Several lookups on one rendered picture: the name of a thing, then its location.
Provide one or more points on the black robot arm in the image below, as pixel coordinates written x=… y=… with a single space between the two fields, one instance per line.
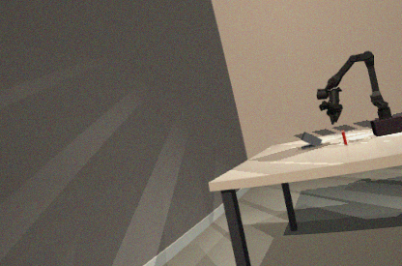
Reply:
x=384 y=111

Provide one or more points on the grey sloped panel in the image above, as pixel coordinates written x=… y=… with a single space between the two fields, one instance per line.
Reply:
x=310 y=139

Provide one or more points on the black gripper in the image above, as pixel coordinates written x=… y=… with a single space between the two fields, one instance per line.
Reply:
x=335 y=109

